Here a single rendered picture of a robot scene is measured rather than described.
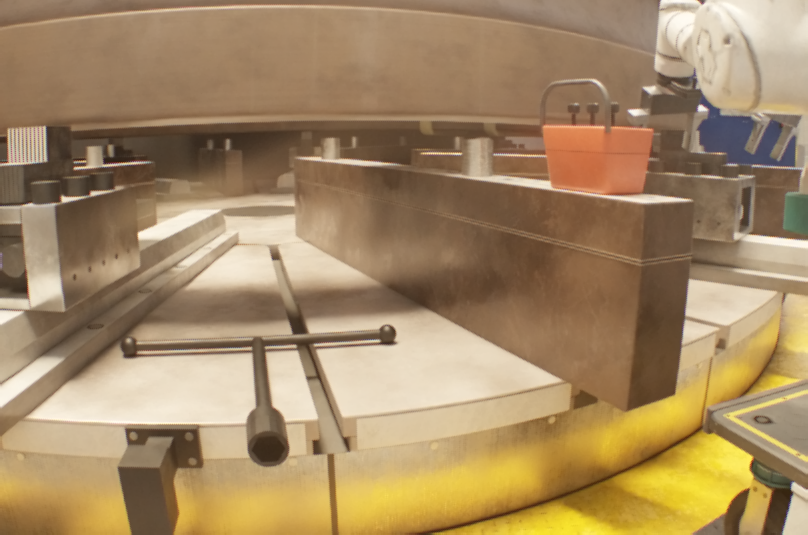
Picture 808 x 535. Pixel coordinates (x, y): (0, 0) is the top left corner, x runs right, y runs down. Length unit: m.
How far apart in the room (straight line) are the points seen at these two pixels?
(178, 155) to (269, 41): 6.00
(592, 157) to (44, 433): 1.12
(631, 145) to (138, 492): 1.02
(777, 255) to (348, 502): 1.64
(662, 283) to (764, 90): 0.41
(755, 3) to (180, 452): 1.13
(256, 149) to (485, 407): 7.02
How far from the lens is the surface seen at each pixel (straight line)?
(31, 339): 1.35
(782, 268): 2.27
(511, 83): 1.75
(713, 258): 2.31
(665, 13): 1.33
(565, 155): 1.22
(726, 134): 6.51
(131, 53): 1.59
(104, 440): 1.17
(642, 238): 1.06
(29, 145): 1.50
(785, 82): 0.90
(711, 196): 2.21
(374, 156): 5.59
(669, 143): 2.37
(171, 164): 7.45
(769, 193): 3.46
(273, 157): 8.15
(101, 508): 1.29
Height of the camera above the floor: 0.79
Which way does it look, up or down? 9 degrees down
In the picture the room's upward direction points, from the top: straight up
